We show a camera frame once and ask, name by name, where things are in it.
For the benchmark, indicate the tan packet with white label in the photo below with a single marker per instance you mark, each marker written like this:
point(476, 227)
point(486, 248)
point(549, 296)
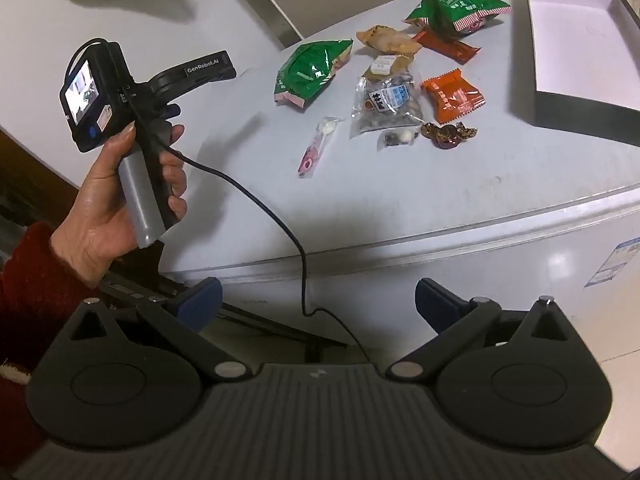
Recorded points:
point(385, 65)

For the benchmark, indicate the pink lollipop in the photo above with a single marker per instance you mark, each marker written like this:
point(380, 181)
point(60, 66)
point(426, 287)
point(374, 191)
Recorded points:
point(312, 152)

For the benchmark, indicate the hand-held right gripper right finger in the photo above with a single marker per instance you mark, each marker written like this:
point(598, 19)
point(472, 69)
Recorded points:
point(434, 305)

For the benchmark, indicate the small clear candy packet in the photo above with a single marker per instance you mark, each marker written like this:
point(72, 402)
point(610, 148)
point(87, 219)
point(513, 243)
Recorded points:
point(397, 138)

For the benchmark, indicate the dark brown candy packet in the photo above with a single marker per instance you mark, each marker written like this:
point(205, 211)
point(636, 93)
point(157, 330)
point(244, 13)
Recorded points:
point(445, 135)

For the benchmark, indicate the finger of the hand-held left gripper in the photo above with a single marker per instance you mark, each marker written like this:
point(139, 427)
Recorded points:
point(172, 110)

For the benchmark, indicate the person's left hand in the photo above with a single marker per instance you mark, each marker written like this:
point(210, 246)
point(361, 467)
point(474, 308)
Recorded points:
point(95, 210)

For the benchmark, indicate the clear packet with blue label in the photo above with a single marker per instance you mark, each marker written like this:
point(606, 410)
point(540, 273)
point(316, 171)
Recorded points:
point(385, 105)

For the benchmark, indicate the red sleeved left forearm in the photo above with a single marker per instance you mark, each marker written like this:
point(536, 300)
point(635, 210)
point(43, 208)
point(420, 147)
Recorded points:
point(35, 320)

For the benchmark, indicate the orange snack packet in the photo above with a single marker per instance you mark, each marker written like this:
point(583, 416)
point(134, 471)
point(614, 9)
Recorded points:
point(452, 95)

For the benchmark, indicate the blue refrigerator sticker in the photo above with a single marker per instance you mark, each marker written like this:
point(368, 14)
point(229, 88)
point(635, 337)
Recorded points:
point(612, 262)

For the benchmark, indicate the green snack bag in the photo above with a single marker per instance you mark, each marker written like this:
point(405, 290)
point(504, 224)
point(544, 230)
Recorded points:
point(310, 70)
point(450, 10)

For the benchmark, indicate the brown pastry packet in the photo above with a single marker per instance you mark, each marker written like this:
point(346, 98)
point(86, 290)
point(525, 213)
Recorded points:
point(387, 40)

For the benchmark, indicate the dark box with white inside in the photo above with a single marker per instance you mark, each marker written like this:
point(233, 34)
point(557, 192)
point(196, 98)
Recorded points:
point(575, 40)

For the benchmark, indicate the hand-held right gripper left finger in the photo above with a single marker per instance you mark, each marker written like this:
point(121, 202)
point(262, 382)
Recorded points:
point(200, 305)

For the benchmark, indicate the red snack packet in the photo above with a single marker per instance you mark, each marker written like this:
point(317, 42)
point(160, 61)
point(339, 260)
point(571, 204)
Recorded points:
point(447, 47)

